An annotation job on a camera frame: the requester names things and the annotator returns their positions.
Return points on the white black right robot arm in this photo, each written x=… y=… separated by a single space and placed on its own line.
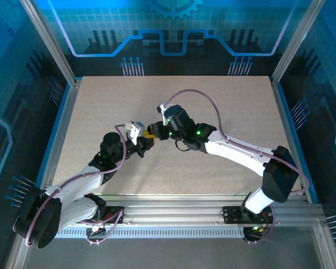
x=235 y=152

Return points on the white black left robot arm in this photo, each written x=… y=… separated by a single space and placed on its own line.
x=78 y=179

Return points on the blue table edge strip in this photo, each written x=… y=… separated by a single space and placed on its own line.
x=62 y=112
x=287 y=112

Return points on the wide aluminium mounting beam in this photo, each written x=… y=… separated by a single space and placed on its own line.
x=170 y=207

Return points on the small controller board with LEDs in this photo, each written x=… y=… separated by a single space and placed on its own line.
x=96 y=228
x=256 y=228

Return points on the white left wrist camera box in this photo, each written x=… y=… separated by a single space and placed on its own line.
x=137 y=130

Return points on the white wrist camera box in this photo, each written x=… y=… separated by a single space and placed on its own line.
x=137 y=130
x=161 y=107

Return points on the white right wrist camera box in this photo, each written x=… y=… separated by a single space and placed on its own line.
x=161 y=107

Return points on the aluminium side rail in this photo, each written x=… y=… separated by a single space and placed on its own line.
x=68 y=112
x=281 y=112

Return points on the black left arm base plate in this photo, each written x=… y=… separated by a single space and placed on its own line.
x=114 y=214

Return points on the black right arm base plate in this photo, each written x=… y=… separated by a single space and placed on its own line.
x=229 y=214

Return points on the aluminium frame post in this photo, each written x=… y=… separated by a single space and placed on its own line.
x=51 y=42
x=294 y=42

